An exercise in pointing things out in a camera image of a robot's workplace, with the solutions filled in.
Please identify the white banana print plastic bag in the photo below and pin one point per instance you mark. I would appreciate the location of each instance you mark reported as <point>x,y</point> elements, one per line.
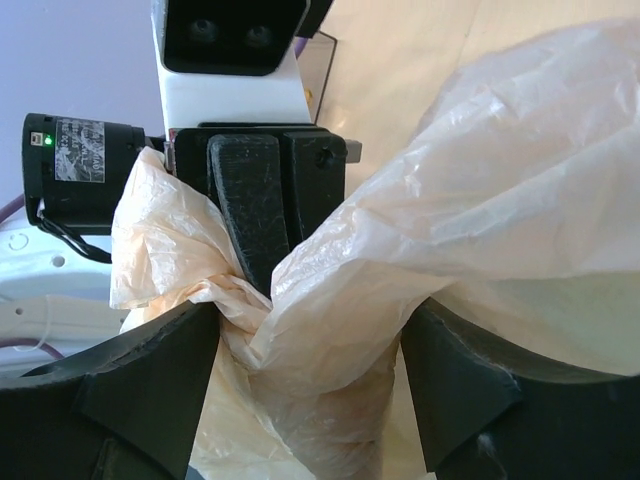
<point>516,202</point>

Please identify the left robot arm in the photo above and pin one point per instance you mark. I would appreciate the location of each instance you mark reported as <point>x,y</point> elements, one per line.
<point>65,225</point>

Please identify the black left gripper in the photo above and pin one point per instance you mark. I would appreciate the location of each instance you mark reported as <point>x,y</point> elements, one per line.
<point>245,166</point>

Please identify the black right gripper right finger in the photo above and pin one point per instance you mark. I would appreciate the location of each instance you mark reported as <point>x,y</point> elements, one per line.
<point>489,409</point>

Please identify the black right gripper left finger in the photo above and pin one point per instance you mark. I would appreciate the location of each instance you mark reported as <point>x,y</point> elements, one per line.
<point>127,408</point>

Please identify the clear plastic box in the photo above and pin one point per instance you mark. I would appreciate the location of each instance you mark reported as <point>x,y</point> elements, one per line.
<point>315,58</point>

